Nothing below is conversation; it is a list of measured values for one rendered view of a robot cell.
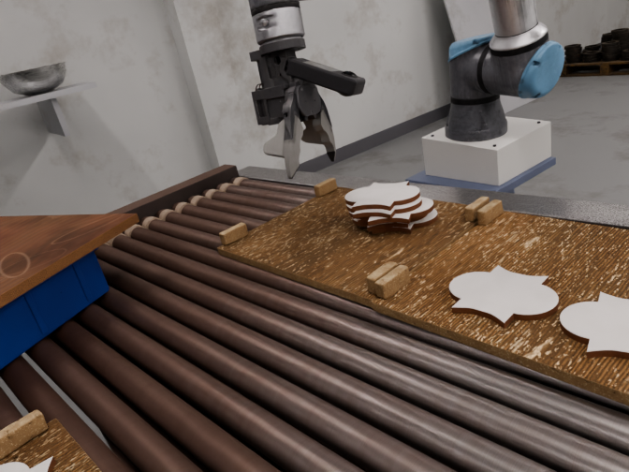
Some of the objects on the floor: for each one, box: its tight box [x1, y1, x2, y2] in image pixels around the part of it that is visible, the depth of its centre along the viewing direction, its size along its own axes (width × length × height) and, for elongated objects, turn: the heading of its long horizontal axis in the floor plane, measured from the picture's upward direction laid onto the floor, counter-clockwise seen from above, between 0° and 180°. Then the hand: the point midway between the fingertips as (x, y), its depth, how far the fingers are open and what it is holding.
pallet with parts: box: [560, 28, 629, 77], centre depth 597 cm, size 81×118×43 cm
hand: (317, 169), depth 83 cm, fingers open, 14 cm apart
